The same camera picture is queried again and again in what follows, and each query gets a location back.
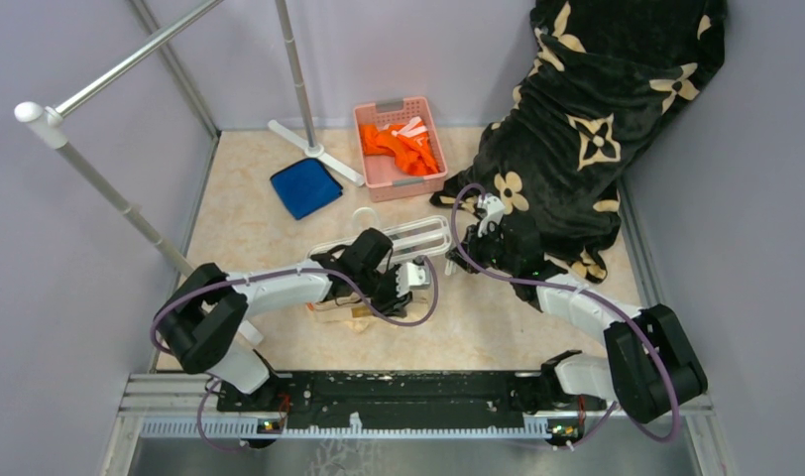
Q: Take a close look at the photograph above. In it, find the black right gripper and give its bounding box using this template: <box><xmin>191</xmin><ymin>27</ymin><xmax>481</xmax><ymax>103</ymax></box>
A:
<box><xmin>448</xmin><ymin>219</ymin><xmax>519</xmax><ymax>275</ymax></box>

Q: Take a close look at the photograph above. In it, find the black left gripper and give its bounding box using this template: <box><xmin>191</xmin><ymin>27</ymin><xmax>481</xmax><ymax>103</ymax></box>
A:
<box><xmin>356</xmin><ymin>263</ymin><xmax>413</xmax><ymax>318</ymax></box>

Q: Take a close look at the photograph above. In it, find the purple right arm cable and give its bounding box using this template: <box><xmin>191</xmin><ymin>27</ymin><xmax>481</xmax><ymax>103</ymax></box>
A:
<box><xmin>449</xmin><ymin>183</ymin><xmax>682</xmax><ymax>452</ymax></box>

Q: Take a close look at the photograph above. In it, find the pink plastic basket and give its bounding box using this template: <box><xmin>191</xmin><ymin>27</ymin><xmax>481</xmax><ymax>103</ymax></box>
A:
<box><xmin>354</xmin><ymin>96</ymin><xmax>448</xmax><ymax>202</ymax></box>

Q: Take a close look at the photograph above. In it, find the blue folded cloth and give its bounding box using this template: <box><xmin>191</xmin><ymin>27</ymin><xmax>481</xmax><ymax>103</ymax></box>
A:
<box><xmin>270</xmin><ymin>158</ymin><xmax>343</xmax><ymax>220</ymax></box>

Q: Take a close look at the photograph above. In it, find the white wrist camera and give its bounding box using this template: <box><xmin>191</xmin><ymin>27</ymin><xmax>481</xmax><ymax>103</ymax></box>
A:
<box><xmin>477</xmin><ymin>193</ymin><xmax>506</xmax><ymax>238</ymax></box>
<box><xmin>397</xmin><ymin>262</ymin><xmax>432</xmax><ymax>295</ymax></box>

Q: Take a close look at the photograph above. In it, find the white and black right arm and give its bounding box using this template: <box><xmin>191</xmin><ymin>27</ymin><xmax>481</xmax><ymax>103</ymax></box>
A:
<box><xmin>450</xmin><ymin>223</ymin><xmax>709</xmax><ymax>424</ymax></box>

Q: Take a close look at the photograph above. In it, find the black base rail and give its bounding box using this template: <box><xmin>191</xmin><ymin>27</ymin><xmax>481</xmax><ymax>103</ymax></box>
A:
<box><xmin>216</xmin><ymin>371</ymin><xmax>605</xmax><ymax>430</ymax></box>

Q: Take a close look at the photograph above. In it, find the orange garment in basket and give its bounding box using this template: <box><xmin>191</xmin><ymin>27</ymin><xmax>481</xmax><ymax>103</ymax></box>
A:
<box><xmin>358</xmin><ymin>124</ymin><xmax>440</xmax><ymax>177</ymax></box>

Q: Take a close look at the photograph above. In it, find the metal drying rack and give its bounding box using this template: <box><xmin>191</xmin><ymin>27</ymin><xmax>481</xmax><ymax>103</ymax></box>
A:
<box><xmin>14</xmin><ymin>0</ymin><xmax>365</xmax><ymax>345</ymax></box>

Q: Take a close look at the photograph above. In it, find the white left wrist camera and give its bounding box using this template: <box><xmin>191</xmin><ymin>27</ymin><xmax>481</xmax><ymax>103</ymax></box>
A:
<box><xmin>397</xmin><ymin>262</ymin><xmax>432</xmax><ymax>295</ymax></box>

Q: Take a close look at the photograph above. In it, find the cream boxer underwear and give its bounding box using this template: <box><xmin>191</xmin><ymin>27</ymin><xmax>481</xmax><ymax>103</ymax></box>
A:
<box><xmin>306</xmin><ymin>299</ymin><xmax>374</xmax><ymax>333</ymax></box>

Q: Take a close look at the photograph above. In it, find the white plastic clip hanger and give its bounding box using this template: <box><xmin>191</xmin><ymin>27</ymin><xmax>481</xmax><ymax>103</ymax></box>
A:
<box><xmin>301</xmin><ymin>215</ymin><xmax>452</xmax><ymax>284</ymax></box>

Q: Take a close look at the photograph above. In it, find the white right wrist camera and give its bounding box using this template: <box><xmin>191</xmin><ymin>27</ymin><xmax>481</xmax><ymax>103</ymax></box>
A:
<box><xmin>477</xmin><ymin>193</ymin><xmax>506</xmax><ymax>238</ymax></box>

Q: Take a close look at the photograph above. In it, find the black floral blanket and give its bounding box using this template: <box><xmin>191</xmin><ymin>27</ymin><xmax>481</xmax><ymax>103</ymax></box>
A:
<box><xmin>430</xmin><ymin>1</ymin><xmax>729</xmax><ymax>284</ymax></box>

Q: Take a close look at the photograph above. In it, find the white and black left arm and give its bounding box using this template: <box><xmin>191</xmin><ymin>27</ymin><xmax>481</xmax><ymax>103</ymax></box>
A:
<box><xmin>152</xmin><ymin>228</ymin><xmax>432</xmax><ymax>411</ymax></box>

